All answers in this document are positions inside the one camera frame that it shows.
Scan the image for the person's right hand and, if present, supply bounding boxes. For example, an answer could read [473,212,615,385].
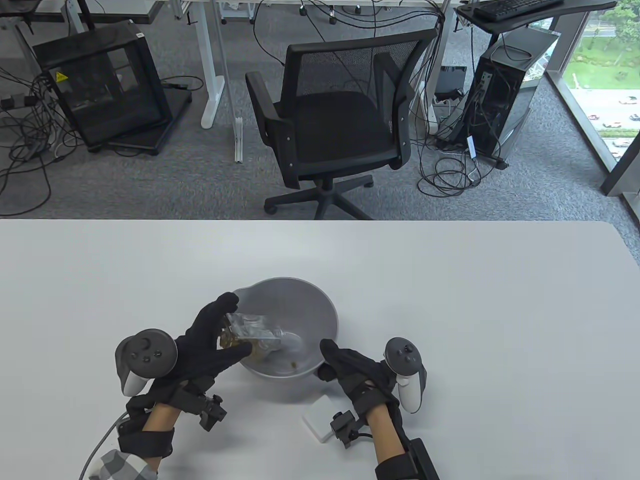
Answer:
[317,339,402,415]

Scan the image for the person's left hand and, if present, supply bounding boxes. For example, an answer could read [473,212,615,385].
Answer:
[134,292,253,407]

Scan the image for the clear plastic jar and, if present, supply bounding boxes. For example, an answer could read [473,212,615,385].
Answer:
[219,312,304,359]

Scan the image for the white square jar lid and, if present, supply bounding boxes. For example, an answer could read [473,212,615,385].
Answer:
[301,394,347,444]

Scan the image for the grey salad bowl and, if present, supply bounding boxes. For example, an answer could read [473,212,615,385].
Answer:
[230,277,340,381]

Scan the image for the person's right forearm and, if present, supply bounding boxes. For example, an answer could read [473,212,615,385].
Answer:
[367,403,409,464]

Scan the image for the person's left forearm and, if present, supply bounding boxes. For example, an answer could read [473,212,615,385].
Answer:
[142,403,182,434]

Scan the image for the right white grey controller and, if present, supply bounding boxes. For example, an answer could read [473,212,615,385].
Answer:
[383,337,429,415]

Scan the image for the white grey controller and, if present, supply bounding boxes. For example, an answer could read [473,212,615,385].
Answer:
[115,328,179,396]
[383,337,429,415]

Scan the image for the left white grey controller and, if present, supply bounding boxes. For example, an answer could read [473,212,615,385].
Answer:
[115,328,179,396]

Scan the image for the checked grey shirt sleeve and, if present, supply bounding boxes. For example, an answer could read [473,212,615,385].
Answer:
[80,448,161,480]

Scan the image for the black flat floor platform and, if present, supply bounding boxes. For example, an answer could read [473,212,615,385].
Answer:
[89,88,194,157]

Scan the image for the black mesh office chair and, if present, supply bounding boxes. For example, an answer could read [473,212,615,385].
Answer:
[245,27,441,221]

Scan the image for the white desk leg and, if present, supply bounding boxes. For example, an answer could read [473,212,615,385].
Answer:
[192,0,232,130]
[424,9,459,134]

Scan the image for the small black box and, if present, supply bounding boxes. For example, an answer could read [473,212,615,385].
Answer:
[433,65,469,100]

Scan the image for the grey power strip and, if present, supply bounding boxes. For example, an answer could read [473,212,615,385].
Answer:
[0,93,39,111]

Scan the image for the black computer tower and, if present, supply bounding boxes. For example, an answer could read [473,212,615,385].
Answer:
[450,25,562,169]

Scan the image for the black keyboard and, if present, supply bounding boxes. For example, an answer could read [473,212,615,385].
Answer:
[472,0,564,22]

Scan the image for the black desk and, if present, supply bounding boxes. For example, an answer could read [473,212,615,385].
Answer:
[456,0,619,36]

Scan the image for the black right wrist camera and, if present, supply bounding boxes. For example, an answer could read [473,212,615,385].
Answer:
[329,410,374,450]

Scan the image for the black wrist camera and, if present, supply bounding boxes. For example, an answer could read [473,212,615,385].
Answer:
[329,410,374,450]
[172,384,229,432]

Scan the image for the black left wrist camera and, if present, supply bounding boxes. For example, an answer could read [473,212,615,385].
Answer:
[172,384,229,432]

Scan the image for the black right wrist strap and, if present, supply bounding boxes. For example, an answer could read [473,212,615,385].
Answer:
[374,437,441,480]

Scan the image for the black wrist strap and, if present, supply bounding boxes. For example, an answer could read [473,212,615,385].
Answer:
[117,424,176,459]
[374,437,441,480]

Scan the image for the black left wrist strap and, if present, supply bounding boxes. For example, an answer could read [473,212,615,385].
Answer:
[117,424,176,459]

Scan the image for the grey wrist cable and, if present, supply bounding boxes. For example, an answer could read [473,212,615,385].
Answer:
[79,413,130,480]

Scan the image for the bundle of black floor cables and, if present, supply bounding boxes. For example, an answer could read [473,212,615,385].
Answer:
[416,134,484,197]
[0,64,87,217]

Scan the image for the black glass enclosure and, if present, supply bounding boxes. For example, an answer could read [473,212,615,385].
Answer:
[32,20,174,152]

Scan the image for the black hanging cables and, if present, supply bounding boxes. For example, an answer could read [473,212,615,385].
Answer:
[251,0,447,98]

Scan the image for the dark window frame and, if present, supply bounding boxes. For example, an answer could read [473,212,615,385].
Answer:
[546,0,640,197]

